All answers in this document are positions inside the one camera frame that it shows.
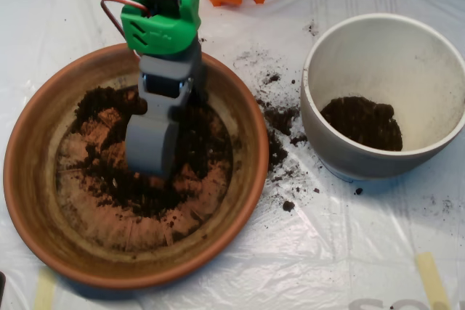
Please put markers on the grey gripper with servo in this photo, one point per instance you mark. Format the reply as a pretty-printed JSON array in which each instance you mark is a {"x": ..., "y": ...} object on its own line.
[{"x": 164, "y": 67}]

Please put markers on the dark soil heap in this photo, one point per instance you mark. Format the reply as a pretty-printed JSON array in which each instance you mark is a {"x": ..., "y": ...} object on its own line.
[{"x": 196, "y": 135}]

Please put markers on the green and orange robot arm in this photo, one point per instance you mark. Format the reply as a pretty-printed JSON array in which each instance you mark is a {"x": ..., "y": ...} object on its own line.
[{"x": 160, "y": 34}]

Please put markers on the spilled soil pile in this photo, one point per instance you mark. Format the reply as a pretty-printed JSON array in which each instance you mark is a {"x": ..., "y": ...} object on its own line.
[{"x": 279, "y": 117}]

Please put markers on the dark brown food chunk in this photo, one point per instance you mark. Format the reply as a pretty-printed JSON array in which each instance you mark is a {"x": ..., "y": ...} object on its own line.
[{"x": 288, "y": 205}]

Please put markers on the terracotta clay saucer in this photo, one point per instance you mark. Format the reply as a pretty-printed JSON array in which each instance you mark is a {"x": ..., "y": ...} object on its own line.
[{"x": 32, "y": 179}]

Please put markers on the white ceramic pot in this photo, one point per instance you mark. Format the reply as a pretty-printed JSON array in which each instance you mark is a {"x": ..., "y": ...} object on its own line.
[{"x": 327, "y": 146}]

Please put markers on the clear plastic cover sheet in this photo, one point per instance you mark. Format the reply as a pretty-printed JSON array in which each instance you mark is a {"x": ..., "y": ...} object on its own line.
[{"x": 327, "y": 252}]

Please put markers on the long beige masking tape strip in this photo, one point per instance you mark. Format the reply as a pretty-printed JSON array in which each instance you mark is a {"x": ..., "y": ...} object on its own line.
[
  {"x": 44, "y": 292},
  {"x": 432, "y": 281}
]

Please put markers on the black object at edge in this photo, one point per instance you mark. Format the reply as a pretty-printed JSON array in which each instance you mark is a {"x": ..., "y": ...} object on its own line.
[{"x": 2, "y": 286}]

